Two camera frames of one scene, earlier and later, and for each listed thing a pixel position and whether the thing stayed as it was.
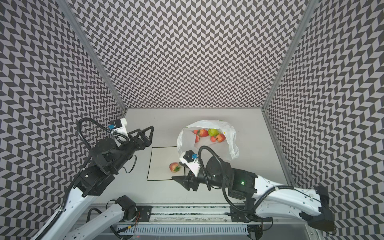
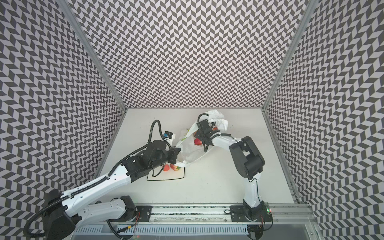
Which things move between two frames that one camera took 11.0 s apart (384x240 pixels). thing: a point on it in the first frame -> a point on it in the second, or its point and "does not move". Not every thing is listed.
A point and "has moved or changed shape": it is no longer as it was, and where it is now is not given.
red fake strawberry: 174,167 does not move
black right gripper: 191,182 -> 204,130
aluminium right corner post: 311,6 does not move
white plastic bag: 227,148 has moved or changed shape
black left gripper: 146,142 -> 174,152
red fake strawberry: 203,133 has moved or changed shape
